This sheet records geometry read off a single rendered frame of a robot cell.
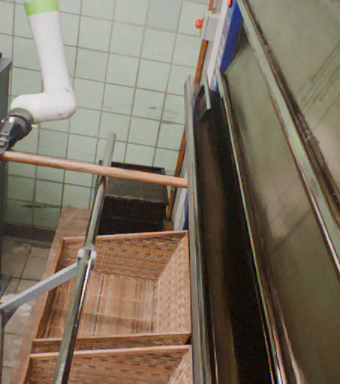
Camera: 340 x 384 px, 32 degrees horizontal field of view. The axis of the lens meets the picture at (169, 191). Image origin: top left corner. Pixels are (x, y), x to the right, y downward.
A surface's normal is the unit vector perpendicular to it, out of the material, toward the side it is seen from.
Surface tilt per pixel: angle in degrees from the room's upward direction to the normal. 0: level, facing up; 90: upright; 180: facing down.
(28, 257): 0
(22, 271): 0
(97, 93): 90
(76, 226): 0
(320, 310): 70
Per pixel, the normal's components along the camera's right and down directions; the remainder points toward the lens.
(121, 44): 0.00, 0.51
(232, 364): 0.37, -0.80
